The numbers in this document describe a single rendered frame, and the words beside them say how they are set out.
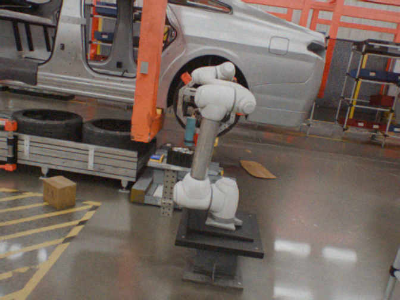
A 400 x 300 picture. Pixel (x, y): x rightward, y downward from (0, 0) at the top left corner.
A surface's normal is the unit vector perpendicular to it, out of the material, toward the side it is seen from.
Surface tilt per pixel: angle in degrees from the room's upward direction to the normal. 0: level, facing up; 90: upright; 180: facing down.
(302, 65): 90
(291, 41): 90
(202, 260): 90
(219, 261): 90
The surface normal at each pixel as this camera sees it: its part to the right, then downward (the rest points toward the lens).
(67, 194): 0.77, 0.26
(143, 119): -0.08, 0.24
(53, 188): -0.61, 0.12
